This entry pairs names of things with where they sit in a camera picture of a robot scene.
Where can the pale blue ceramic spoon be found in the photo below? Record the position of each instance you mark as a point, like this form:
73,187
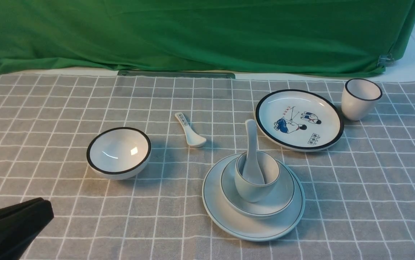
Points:
251,170

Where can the pale blue ceramic cup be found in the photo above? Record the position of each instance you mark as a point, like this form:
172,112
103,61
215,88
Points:
271,171

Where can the pale blue ceramic bowl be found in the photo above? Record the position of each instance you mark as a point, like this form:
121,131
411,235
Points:
277,201

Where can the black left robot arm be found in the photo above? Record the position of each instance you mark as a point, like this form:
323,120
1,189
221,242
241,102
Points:
20,224

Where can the white spoon with label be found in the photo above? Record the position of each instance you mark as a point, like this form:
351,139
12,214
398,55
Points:
192,138

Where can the illustrated plate black rim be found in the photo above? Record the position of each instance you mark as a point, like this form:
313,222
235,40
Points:
299,120

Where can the white bowl black rim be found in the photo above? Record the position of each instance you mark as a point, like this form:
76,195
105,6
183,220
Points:
119,153

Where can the pale blue large plate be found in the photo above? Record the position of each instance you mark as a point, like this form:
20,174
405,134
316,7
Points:
243,226

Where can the green backdrop cloth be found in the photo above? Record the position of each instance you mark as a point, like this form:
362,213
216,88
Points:
334,38

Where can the white cup black rim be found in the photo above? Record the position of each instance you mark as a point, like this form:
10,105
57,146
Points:
359,97

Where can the metal binder clip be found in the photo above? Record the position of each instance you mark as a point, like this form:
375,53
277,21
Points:
386,60

